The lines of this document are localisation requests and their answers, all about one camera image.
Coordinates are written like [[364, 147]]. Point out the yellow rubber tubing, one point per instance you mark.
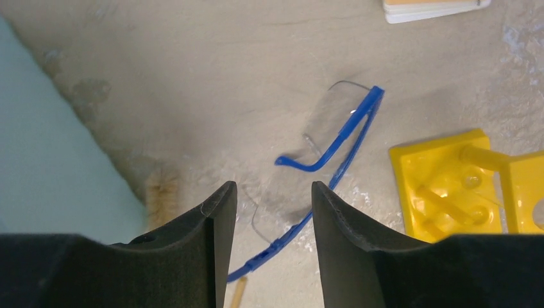
[[238, 292]]

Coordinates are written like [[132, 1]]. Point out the wire test tube brush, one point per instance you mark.
[[161, 197]]

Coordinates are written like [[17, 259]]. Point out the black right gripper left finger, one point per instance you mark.
[[184, 263]]

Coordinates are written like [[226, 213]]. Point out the mint green plastic bin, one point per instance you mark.
[[54, 177]]

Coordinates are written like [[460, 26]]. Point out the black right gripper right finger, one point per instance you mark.
[[363, 263]]

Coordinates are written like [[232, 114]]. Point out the blue rubber band loop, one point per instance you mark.
[[277, 207]]

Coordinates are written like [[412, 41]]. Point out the yellow test tube rack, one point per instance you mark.
[[459, 185]]

